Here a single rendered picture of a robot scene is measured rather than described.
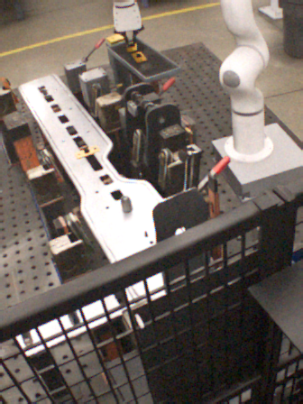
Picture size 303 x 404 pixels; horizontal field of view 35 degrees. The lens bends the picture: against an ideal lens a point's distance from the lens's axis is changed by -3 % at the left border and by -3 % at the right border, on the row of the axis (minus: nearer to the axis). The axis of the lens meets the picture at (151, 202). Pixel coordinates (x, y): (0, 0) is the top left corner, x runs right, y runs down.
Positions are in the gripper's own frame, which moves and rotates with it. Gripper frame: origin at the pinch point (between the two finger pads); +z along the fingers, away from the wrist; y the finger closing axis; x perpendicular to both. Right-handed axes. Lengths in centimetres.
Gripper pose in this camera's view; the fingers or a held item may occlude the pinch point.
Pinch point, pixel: (131, 41)
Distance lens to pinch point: 197.1
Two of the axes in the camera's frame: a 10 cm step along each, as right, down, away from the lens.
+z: 1.2, 7.5, 6.5
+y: -9.9, 1.2, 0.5
